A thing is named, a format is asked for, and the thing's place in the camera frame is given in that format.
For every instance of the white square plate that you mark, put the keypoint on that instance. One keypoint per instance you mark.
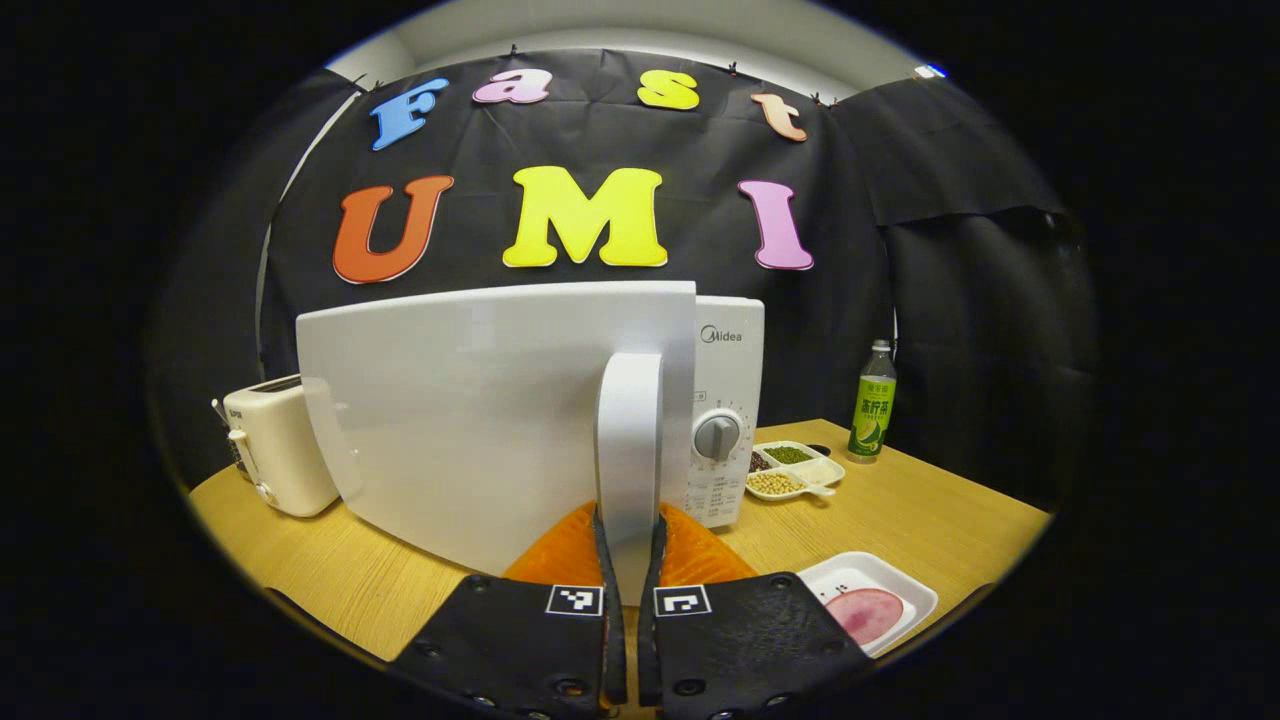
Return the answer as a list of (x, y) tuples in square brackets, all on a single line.
[(900, 595)]

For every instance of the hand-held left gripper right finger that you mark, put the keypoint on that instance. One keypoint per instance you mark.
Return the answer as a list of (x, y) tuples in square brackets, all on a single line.
[(750, 650)]

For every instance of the green drink bottle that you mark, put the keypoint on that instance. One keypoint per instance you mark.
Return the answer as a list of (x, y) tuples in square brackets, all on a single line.
[(873, 410)]

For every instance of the divided white dish of beans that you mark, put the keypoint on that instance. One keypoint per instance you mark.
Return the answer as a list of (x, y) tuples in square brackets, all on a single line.
[(790, 478)]

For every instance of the white toaster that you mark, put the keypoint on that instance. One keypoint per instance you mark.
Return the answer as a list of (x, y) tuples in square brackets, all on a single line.
[(285, 450)]

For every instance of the white microwave oven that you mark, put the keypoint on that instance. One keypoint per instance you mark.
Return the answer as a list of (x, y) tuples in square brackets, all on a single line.
[(470, 420)]

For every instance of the pink ham slice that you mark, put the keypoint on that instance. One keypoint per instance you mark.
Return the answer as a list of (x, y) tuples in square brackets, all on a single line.
[(865, 615)]

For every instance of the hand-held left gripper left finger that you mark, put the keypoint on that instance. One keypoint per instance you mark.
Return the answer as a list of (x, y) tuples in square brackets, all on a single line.
[(520, 650)]

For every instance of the small ceiling light panel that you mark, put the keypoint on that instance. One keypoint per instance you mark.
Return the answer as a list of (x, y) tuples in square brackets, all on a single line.
[(930, 71)]

